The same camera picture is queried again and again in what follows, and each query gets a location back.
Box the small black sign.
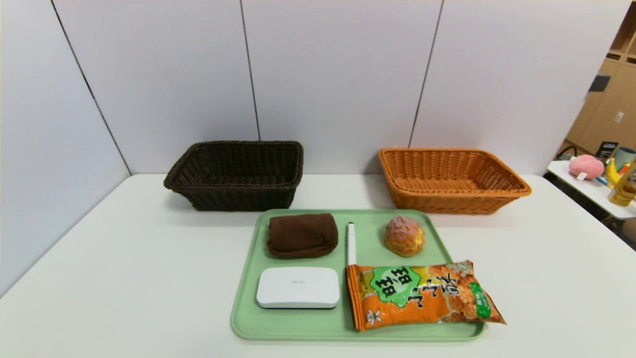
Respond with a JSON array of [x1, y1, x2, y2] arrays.
[[595, 141, 619, 161]]

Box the orange snack bag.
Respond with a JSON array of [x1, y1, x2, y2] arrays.
[[345, 260, 507, 332]]

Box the white side table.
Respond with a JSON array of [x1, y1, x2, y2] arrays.
[[547, 160, 636, 220]]

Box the teal cup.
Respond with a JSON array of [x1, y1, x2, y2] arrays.
[[614, 146, 636, 171]]

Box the cream puff bun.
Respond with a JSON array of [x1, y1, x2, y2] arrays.
[[385, 216, 426, 258]]

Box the yellow toy banana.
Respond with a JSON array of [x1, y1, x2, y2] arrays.
[[605, 158, 622, 185]]

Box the light green plastic tray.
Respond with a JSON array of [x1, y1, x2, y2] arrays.
[[231, 208, 486, 343]]

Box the white rounded router box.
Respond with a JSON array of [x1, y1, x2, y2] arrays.
[[256, 267, 341, 310]]

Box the wooden cabinet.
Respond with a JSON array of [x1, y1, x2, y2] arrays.
[[566, 2, 636, 155]]

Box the pink plush toy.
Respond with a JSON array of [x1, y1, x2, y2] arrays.
[[569, 154, 606, 180]]

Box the orange wicker basket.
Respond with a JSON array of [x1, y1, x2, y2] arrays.
[[379, 147, 532, 215]]

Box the brown folded towel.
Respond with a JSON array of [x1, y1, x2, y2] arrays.
[[267, 213, 339, 259]]

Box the dark brown wicker basket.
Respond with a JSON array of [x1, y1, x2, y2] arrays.
[[163, 141, 304, 212]]

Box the yellow drink bottle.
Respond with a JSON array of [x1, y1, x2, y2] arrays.
[[608, 162, 636, 207]]

